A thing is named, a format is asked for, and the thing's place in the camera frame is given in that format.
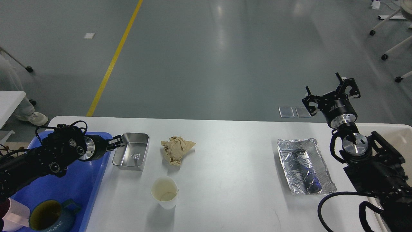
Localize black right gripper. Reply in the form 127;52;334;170
302;72;361;129

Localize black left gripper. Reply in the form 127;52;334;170
79;135;125;161

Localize stainless steel rectangular tin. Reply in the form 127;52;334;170
112;132;150;171

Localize dark teal mug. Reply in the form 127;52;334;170
28;198;82;232

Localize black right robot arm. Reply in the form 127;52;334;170
302;73;412;232

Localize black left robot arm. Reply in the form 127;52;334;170
0;121;125;202

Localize clear floor plate right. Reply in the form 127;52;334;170
295;107;312;118

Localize clear floor plate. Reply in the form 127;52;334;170
295;107;312;118
278;107;295;118

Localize clear floor plate left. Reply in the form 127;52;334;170
278;107;295;118

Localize blue plastic tray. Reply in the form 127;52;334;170
10;130;114;232

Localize crumpled brown paper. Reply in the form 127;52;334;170
160;136;196;166

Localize white paper cup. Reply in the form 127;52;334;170
151;176;179;210

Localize white plastic bin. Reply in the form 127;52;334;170
357;123;412;232

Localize aluminium foil tray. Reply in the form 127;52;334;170
277;138;337;196

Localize white sneaker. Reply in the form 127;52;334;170
16;112;49;126

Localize grey wheeled stand leg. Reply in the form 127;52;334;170
0;46;33;73

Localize white side table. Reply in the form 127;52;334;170
0;91;26;128

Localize white wheeled stand legs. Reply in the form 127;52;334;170
369;0;412;83

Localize pink mug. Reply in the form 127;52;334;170
0;198;31;232

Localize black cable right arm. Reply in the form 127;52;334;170
317;192;380;232

